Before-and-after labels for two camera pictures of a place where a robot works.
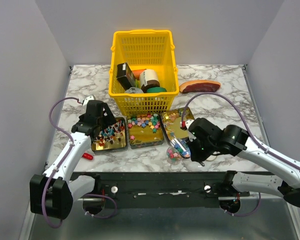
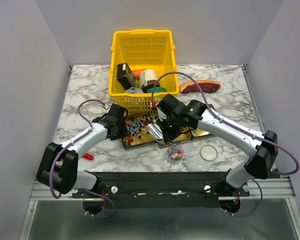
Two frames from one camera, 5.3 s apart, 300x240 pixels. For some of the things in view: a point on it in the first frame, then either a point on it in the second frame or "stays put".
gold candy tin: (145, 131) → (184, 136)
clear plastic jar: (173, 156) stays put
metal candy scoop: (181, 146) → (155, 130)
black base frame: (160, 190) stays put
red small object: (87, 156) stays put
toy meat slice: (198, 86) stays put
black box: (125, 76) stays put
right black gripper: (195, 155) → (168, 136)
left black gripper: (109, 119) → (124, 132)
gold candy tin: (113, 138) → (137, 138)
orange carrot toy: (137, 73) stays put
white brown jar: (148, 78) stays put
